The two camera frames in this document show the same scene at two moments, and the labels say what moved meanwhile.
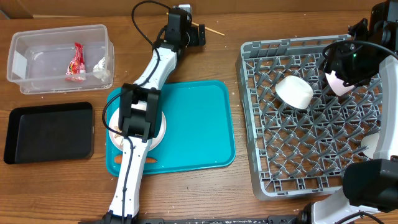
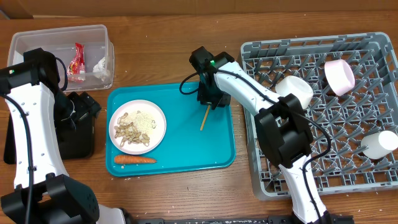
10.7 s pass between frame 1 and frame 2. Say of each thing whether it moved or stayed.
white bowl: stayed
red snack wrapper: stayed
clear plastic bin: stayed
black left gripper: moved
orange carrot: stayed
